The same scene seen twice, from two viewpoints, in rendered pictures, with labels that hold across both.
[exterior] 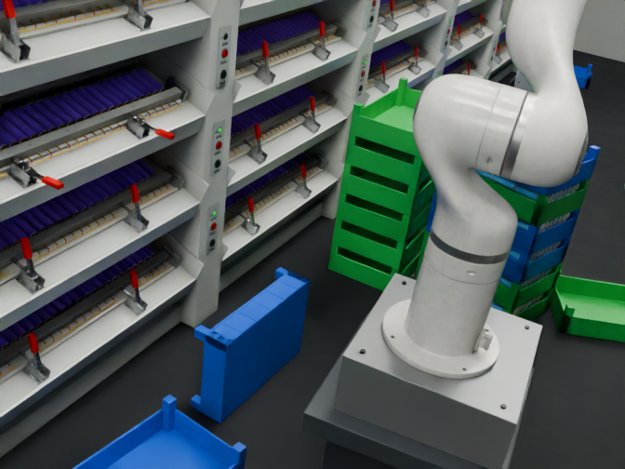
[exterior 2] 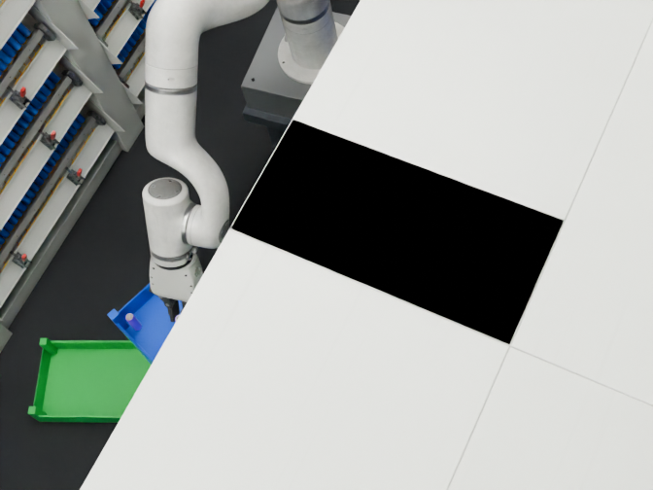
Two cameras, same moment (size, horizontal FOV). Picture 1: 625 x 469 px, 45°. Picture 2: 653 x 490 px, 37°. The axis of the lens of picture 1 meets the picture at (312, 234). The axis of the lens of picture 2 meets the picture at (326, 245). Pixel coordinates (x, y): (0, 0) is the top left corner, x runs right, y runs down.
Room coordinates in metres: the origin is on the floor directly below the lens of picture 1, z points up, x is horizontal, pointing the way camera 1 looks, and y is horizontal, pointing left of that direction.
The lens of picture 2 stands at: (2.43, 0.04, 2.36)
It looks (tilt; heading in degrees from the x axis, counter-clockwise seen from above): 65 degrees down; 194
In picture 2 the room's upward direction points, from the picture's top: 14 degrees counter-clockwise
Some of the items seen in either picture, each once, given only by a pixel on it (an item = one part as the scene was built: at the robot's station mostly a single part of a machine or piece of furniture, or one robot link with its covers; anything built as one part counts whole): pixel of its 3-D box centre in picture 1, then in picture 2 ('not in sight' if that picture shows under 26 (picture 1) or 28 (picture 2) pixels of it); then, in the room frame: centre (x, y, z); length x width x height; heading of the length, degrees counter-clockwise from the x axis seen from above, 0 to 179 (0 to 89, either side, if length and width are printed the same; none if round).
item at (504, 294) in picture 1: (489, 259); not in sight; (1.75, -0.47, 0.12); 0.30 x 0.20 x 0.08; 46
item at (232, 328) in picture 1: (251, 341); not in sight; (1.29, 0.10, 0.10); 0.30 x 0.08 x 0.20; 152
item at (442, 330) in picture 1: (454, 291); (310, 28); (1.00, -0.23, 0.48); 0.19 x 0.19 x 0.18
